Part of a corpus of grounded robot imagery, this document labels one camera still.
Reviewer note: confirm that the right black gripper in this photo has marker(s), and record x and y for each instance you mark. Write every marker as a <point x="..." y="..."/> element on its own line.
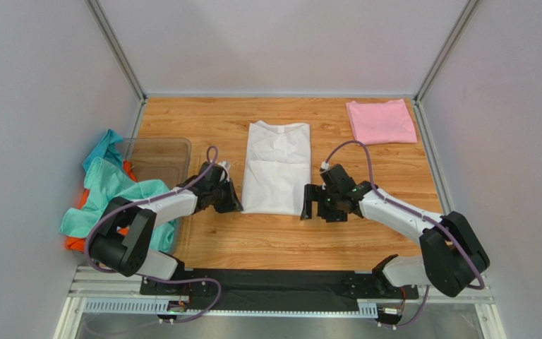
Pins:
<point x="321" y="203"/>

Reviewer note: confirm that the folded pink t shirt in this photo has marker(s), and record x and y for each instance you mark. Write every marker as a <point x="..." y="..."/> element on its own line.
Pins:
<point x="381" y="123"/>

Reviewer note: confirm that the teal blue t shirt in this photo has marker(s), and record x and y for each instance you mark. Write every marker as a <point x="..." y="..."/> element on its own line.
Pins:
<point x="107" y="150"/>

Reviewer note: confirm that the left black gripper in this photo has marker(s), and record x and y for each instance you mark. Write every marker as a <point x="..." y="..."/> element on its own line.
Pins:
<point x="233" y="203"/>

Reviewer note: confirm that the mint green t shirt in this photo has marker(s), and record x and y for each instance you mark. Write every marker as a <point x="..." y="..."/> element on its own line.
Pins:
<point x="111" y="197"/>

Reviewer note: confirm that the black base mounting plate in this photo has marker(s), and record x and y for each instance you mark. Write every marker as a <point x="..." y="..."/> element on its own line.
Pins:
<point x="277" y="290"/>

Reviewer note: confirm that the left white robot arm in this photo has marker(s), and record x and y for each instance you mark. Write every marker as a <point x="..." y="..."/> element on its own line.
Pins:
<point x="120" y="241"/>

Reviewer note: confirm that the orange t shirt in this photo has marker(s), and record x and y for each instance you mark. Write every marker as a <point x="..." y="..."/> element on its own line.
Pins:
<point x="81" y="221"/>

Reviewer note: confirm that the clear plastic bin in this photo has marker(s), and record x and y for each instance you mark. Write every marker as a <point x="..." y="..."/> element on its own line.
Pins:
<point x="158" y="164"/>

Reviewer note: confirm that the aluminium frame rail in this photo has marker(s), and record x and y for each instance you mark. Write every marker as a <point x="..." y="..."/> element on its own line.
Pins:
<point x="99" y="292"/>

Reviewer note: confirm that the white t shirt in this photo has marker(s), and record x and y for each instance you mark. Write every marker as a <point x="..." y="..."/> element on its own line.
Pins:
<point x="277" y="167"/>

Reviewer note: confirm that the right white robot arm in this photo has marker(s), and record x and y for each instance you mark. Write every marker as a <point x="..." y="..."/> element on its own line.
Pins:
<point x="452" y="257"/>

